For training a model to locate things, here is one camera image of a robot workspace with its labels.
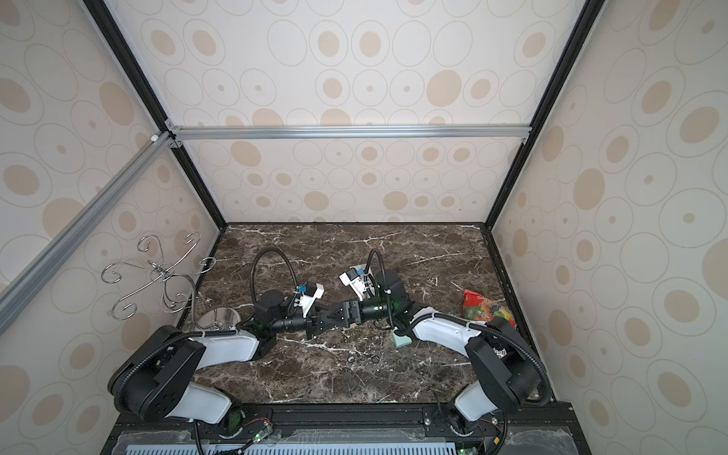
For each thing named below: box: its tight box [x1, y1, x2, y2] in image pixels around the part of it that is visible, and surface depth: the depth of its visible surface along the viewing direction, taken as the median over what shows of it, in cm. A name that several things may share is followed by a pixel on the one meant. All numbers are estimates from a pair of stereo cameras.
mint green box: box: [392, 331, 413, 349], surface depth 89 cm
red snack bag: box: [462, 289, 517, 329], surface depth 92 cm
